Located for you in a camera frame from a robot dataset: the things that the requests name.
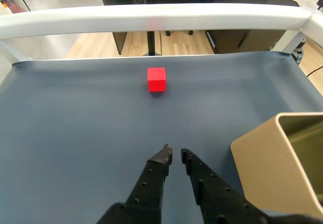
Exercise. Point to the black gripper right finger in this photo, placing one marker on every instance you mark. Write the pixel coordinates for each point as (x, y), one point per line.
(219, 198)

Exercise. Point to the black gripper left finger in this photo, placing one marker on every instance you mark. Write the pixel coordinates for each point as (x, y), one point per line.
(147, 191)

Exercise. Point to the red cube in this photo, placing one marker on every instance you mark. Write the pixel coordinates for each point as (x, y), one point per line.
(156, 81)

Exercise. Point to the beige square container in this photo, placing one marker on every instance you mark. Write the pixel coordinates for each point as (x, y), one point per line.
(262, 163)

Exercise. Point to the blue grey table mat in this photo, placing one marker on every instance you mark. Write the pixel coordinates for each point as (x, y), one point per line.
(75, 133)

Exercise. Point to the black tripod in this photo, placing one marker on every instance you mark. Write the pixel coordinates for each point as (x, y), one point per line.
(151, 42)

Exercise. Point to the dark cabinet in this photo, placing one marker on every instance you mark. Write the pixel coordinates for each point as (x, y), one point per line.
(232, 41)

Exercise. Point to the white table frame rail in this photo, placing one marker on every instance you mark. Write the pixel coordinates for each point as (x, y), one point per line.
(161, 17)

